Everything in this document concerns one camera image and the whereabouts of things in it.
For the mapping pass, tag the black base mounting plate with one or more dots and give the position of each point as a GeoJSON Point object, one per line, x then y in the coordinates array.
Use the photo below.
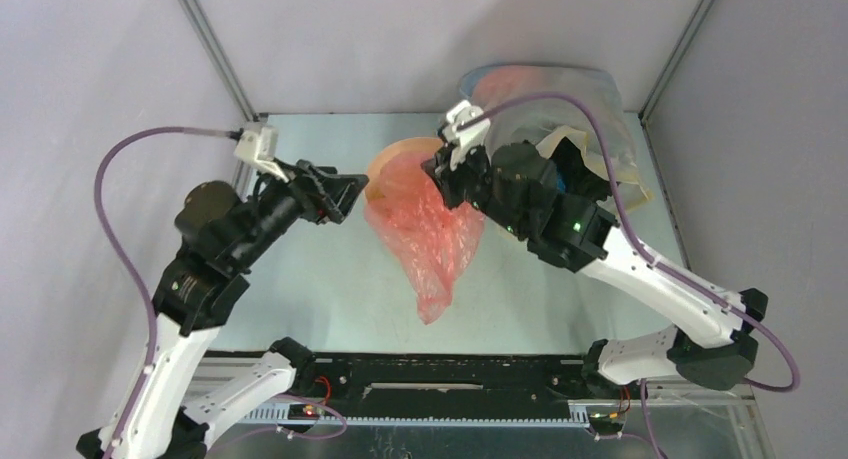
{"type": "Point", "coordinates": [456, 388]}

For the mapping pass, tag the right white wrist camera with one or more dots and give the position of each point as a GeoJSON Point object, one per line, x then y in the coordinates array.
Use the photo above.
{"type": "Point", "coordinates": [465, 127]}

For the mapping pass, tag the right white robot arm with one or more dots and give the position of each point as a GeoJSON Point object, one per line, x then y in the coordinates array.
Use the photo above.
{"type": "Point", "coordinates": [705, 343]}

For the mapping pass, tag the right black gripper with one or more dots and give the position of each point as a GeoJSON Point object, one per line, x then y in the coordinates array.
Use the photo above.
{"type": "Point", "coordinates": [455, 180]}

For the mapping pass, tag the large translucent storage bag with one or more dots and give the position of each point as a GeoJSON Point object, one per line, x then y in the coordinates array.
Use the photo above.
{"type": "Point", "coordinates": [598, 129]}

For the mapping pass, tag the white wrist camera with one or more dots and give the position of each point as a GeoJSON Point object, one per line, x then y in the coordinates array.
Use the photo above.
{"type": "Point", "coordinates": [465, 127]}
{"type": "Point", "coordinates": [256, 147]}

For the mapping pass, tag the red plastic trash bag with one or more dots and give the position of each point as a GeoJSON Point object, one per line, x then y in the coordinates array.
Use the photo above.
{"type": "Point", "coordinates": [433, 244]}

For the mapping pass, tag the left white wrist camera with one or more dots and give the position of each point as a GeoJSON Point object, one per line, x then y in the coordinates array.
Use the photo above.
{"type": "Point", "coordinates": [256, 147]}

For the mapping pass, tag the aluminium frame rail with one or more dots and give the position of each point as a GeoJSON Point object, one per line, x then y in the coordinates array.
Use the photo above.
{"type": "Point", "coordinates": [218, 368]}

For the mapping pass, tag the left circuit board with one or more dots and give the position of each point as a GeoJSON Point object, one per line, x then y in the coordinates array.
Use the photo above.
{"type": "Point", "coordinates": [308, 411]}

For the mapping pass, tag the black plastic trash bag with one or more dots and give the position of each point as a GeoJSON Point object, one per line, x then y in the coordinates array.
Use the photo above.
{"type": "Point", "coordinates": [574, 177]}

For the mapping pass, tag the right circuit board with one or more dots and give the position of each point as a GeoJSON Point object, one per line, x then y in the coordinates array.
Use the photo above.
{"type": "Point", "coordinates": [606, 425]}

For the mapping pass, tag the circuit board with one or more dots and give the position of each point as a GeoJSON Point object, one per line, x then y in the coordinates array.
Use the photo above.
{"type": "Point", "coordinates": [308, 411]}
{"type": "Point", "coordinates": [606, 425]}

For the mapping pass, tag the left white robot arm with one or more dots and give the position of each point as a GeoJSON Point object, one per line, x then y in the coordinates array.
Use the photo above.
{"type": "Point", "coordinates": [188, 314]}

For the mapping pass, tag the beige plastic trash bin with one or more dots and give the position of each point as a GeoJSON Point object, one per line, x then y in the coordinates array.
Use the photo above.
{"type": "Point", "coordinates": [392, 156]}

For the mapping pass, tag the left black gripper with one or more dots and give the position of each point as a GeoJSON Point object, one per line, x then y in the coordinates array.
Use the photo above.
{"type": "Point", "coordinates": [339, 192]}

